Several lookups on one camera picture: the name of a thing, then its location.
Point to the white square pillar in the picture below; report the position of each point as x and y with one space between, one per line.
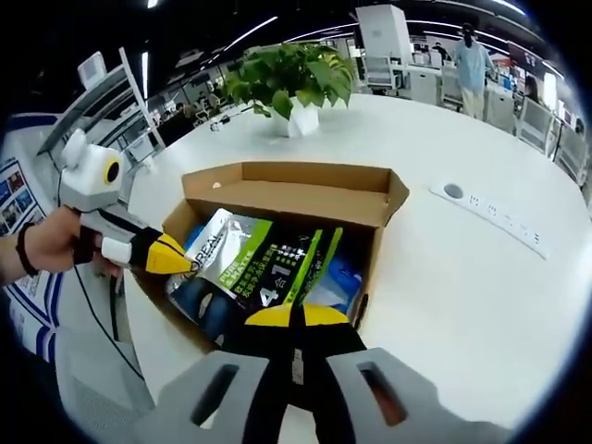
384 32

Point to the brown cardboard shoe box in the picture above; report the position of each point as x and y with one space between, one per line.
296 192

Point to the white mesh office chair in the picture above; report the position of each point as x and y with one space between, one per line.
534 125
571 152
384 74

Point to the white grilled device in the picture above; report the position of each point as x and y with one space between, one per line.
92 69

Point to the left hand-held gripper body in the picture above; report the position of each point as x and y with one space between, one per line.
92 180

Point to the white green black soft pouch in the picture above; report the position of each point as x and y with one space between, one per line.
259 268

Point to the white plant pot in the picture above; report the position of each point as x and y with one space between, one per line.
298 120

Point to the black wristband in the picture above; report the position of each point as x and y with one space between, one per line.
25 252

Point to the white table socket panel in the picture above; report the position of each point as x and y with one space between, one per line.
495 215

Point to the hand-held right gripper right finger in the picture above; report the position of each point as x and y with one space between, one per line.
361 393

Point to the blue white soft packet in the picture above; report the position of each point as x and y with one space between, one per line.
342 282
196 236

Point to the blue display board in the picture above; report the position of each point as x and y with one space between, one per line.
18 199

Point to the person's left hand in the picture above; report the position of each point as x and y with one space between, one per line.
55 240

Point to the grey metal shelf rack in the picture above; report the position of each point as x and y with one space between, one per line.
139 94

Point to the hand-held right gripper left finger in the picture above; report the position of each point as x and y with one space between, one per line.
222 393

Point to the thin black and white tool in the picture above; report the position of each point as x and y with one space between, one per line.
218 124

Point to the green leafy plant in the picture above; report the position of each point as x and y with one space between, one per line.
287 74

